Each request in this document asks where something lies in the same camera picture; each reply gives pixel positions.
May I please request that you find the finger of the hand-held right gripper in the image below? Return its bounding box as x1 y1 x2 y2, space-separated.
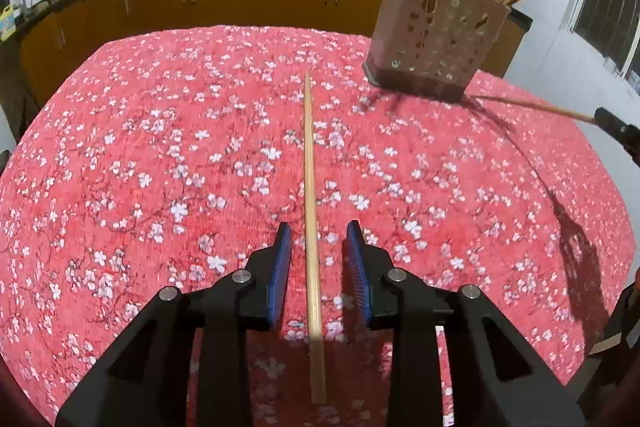
594 107 640 168

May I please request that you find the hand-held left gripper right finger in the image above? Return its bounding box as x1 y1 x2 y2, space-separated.
342 220 586 427

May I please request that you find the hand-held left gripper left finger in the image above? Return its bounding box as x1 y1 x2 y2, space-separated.
55 222 293 427

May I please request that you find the beige perforated chopstick holder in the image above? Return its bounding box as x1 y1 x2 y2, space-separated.
362 0 512 102

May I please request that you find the dark framed window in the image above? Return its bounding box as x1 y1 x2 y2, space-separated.
567 0 640 92

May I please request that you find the yellow detergent bottle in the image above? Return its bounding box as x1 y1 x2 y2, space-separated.
0 4 18 40

